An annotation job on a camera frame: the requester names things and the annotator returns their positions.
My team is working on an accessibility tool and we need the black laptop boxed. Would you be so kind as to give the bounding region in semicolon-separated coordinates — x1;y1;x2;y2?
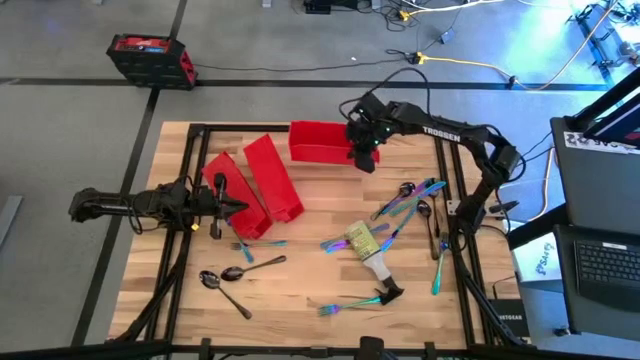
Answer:
552;223;640;342

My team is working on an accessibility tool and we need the black floor cable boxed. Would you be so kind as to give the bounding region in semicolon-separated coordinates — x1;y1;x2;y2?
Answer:
192;57;421;74

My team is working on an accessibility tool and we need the white floor cable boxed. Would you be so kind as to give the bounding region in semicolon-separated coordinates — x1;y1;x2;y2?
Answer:
399;0;506;17

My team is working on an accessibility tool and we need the thin white cable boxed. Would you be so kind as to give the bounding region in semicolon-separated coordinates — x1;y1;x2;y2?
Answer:
527;147;557;224

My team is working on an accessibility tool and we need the dark rounded object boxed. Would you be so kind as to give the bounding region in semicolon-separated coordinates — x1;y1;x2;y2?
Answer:
359;336;386;360

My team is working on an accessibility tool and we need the silver spoon pointing down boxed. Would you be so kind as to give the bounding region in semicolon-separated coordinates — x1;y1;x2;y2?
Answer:
416;199;440;262

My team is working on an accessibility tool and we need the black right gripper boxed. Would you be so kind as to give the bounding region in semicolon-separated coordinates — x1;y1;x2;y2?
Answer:
344;92;396;175

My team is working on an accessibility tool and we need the iridescent metal fork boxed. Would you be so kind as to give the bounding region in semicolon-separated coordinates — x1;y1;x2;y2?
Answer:
317;295;384;318
225;218;256;265
230;240;290;251
431;233;452;297

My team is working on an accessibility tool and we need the black netgear switch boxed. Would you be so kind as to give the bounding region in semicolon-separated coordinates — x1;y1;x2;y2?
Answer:
487;298;531;339

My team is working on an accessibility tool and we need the white scribbled paper sheet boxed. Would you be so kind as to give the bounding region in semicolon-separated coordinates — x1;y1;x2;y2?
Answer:
510;230;564;286

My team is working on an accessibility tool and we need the red black tool case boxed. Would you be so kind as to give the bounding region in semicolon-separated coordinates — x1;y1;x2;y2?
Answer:
105;33;199;92

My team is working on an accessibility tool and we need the spray bottle with yellow label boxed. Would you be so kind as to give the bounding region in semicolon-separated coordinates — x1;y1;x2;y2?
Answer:
343;219;405;307

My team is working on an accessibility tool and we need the yellow extension cable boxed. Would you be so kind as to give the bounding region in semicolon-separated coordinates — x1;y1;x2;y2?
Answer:
414;0;621;92

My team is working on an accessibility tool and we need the black power strip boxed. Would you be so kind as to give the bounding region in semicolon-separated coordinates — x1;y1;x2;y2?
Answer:
303;0;334;15

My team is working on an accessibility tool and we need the red plastic organizer tray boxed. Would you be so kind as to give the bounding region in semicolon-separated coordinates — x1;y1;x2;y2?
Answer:
0;122;640;360

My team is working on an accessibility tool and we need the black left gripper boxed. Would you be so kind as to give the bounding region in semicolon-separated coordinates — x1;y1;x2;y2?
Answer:
192;172;250;240

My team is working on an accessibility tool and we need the red plastic bin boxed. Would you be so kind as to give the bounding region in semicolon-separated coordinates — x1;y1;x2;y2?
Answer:
242;133;306;224
201;150;274;241
287;120;382;167

